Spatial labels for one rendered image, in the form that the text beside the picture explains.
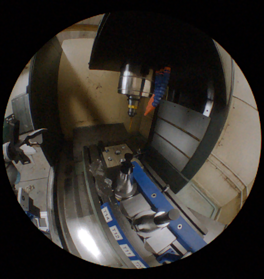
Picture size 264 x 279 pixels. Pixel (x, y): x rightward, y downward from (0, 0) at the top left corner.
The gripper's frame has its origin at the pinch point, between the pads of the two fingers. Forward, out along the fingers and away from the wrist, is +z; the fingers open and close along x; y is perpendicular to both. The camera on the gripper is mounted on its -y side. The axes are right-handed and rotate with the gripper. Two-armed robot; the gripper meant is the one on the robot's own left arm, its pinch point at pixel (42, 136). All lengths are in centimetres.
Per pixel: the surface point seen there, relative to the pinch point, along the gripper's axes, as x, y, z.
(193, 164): 28, 27, 83
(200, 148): 27, 12, 83
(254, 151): 83, -9, 113
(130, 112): -2.1, -3.6, 36.7
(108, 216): 21.3, 35.6, 14.0
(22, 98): -396, -41, -280
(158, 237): 36.0, 8.4, 20.2
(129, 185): 22.6, 4.4, 21.3
